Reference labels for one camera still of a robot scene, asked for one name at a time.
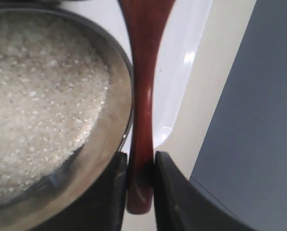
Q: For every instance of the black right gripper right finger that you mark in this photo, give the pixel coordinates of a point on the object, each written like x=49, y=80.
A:
x=181, y=207

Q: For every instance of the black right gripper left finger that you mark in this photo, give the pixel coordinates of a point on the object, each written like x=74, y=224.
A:
x=100, y=208

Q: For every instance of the dark red wooden spoon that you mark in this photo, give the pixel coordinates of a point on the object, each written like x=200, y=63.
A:
x=145, y=21

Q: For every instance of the steel bowl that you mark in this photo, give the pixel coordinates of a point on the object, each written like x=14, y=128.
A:
x=55, y=192

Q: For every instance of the white rice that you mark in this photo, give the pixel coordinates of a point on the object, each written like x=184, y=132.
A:
x=53, y=85

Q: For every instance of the white rectangular tray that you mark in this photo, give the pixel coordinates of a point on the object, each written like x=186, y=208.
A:
x=176, y=54

